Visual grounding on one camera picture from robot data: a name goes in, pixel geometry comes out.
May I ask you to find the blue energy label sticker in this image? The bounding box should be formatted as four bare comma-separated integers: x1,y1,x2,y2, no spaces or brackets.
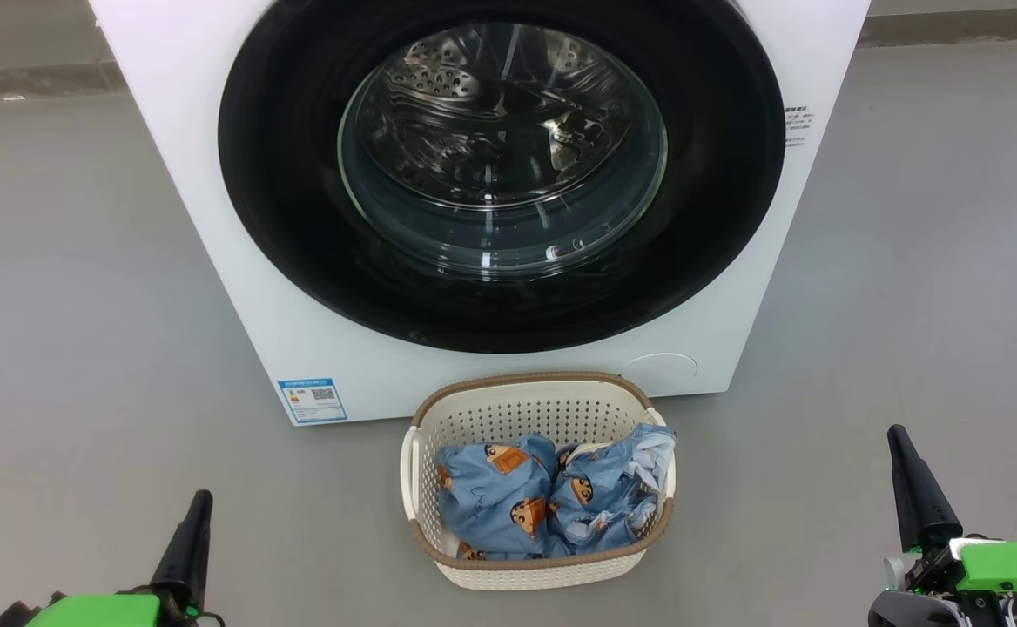
278,377,348,425

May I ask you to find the white front-load washing machine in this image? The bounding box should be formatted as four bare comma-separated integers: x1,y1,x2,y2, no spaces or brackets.
88,0,872,428

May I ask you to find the cream perforated laundry basket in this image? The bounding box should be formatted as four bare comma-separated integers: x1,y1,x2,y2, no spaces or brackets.
400,372,677,591

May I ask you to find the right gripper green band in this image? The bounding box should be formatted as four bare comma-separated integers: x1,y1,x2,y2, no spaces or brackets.
883,425,1017,627

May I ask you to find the steel washer drum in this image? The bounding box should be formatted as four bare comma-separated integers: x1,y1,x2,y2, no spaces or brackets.
360,22,649,210

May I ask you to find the round white filter cover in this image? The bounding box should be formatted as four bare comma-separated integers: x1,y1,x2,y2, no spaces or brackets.
622,353,699,394

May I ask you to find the round black glass washer door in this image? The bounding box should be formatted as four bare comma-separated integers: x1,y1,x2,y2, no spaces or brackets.
218,0,787,355

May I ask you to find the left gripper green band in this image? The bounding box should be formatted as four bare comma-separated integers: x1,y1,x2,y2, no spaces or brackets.
0,489,222,627

